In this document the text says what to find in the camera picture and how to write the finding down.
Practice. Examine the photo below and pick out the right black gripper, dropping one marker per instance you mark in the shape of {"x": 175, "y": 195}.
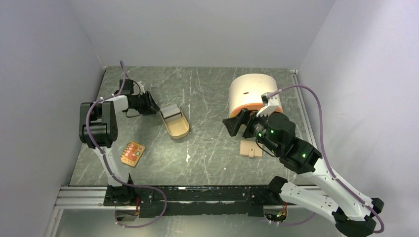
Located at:
{"x": 246, "y": 117}

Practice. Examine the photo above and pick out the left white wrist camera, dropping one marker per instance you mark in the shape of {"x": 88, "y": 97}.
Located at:
{"x": 140, "y": 86}

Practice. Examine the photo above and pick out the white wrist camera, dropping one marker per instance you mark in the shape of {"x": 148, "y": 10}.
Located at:
{"x": 270, "y": 103}
{"x": 140, "y": 86}

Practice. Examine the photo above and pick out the grey credit card stack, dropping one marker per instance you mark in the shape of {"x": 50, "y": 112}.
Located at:
{"x": 170, "y": 112}

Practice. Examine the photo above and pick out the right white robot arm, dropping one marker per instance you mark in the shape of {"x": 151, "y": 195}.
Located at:
{"x": 353, "y": 213}

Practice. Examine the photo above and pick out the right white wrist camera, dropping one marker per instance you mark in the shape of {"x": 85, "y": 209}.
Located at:
{"x": 270, "y": 103}

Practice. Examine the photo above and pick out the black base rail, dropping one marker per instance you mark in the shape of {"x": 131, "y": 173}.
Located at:
{"x": 251, "y": 200}

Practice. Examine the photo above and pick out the cream orange drawer box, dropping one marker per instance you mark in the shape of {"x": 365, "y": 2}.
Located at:
{"x": 245, "y": 92}

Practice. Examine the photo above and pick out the orange patterned card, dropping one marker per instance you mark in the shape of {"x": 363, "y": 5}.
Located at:
{"x": 132, "y": 154}

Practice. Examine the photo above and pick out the tan oval tray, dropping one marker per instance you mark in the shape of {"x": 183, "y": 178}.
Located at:
{"x": 177, "y": 129}

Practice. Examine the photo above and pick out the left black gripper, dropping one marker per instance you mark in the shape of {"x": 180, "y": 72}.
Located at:
{"x": 152, "y": 107}

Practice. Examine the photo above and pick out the tan card holder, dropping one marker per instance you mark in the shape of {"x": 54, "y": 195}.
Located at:
{"x": 250, "y": 149}

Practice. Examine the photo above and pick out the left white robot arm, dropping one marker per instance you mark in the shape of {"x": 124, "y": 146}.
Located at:
{"x": 99, "y": 130}

